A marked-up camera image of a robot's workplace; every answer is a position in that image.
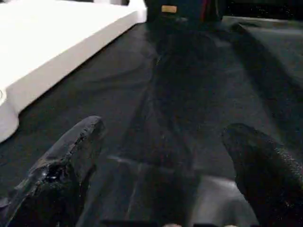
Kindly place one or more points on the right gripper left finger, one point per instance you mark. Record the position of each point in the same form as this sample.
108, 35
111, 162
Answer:
59, 184

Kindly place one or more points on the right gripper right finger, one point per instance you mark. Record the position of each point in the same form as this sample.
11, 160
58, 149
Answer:
267, 179

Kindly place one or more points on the white plastic table top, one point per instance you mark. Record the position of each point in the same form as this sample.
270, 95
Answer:
47, 42

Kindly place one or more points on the black plastic mat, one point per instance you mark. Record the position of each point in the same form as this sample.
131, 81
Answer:
177, 94

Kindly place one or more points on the small brown tag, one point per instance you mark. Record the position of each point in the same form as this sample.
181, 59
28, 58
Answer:
169, 9

